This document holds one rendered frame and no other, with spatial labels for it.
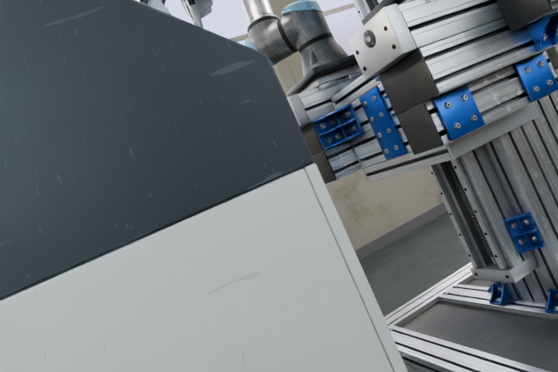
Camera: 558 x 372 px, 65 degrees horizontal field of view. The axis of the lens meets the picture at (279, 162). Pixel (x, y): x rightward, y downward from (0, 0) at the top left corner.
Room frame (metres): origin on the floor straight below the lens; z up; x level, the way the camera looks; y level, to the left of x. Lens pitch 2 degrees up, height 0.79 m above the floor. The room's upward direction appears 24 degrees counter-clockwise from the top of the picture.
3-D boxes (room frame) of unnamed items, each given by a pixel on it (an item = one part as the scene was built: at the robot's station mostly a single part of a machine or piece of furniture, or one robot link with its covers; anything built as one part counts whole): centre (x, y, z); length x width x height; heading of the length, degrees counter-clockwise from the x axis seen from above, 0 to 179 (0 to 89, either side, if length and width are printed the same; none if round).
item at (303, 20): (1.36, -0.25, 1.20); 0.13 x 0.12 x 0.14; 66
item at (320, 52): (1.36, -0.25, 1.09); 0.15 x 0.15 x 0.10
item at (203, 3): (1.04, 0.02, 1.25); 0.06 x 0.03 x 0.09; 105
